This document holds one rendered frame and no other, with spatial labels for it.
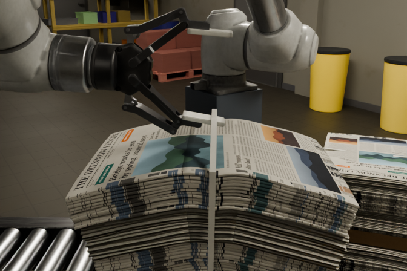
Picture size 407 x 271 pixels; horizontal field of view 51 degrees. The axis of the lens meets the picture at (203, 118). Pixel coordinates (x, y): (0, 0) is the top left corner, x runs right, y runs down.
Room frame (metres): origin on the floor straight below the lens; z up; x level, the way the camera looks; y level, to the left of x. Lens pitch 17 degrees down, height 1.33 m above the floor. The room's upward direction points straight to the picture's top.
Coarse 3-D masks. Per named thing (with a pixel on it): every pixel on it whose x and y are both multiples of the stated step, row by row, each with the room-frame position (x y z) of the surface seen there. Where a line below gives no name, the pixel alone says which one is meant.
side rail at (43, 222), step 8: (0, 224) 0.91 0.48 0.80; (8, 224) 0.91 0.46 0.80; (16, 224) 0.91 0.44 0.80; (24, 224) 0.91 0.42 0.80; (32, 224) 0.91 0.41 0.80; (40, 224) 0.91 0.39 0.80; (48, 224) 0.91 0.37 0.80; (56, 224) 0.91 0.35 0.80; (64, 224) 0.91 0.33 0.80; (72, 224) 0.91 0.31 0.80; (0, 232) 0.90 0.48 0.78; (24, 232) 0.90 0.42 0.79; (48, 232) 0.89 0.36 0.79; (56, 232) 0.89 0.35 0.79; (80, 232) 0.89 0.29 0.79; (24, 240) 0.90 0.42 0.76; (80, 240) 0.89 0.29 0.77; (72, 256) 0.89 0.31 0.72
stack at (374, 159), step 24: (336, 144) 1.39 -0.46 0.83; (360, 144) 1.38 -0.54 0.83; (384, 144) 1.38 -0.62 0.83; (360, 168) 1.18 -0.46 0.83; (384, 168) 1.18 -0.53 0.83; (360, 192) 1.13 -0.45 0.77; (384, 192) 1.11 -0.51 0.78; (360, 216) 1.13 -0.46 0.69; (384, 216) 1.11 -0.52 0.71; (360, 264) 1.12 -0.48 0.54; (384, 264) 1.10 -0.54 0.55
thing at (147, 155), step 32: (160, 128) 0.79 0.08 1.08; (96, 160) 0.68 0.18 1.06; (128, 160) 0.64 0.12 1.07; (160, 160) 0.61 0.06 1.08; (96, 192) 0.55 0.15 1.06; (128, 192) 0.55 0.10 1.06; (160, 192) 0.55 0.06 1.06; (96, 224) 0.55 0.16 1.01; (128, 224) 0.55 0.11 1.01; (160, 224) 0.55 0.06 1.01; (96, 256) 0.55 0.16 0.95; (128, 256) 0.56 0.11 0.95; (160, 256) 0.55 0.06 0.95; (192, 256) 0.55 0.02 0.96
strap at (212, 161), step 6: (216, 114) 0.69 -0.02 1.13; (216, 120) 0.66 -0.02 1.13; (216, 126) 0.64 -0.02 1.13; (216, 132) 0.62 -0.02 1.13; (216, 138) 0.61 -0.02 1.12; (210, 144) 0.60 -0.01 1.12; (210, 150) 0.58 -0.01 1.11; (210, 156) 0.57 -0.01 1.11; (210, 162) 0.56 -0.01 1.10; (210, 168) 0.55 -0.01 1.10
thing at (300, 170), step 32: (256, 128) 0.78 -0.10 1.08; (256, 160) 0.61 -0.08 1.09; (288, 160) 0.64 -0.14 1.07; (320, 160) 0.68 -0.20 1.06; (256, 192) 0.55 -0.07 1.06; (288, 192) 0.54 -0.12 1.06; (320, 192) 0.54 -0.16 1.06; (256, 224) 0.54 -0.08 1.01; (288, 224) 0.54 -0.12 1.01; (320, 224) 0.54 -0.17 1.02; (256, 256) 0.55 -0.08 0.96; (288, 256) 0.54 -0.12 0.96; (320, 256) 0.54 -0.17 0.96
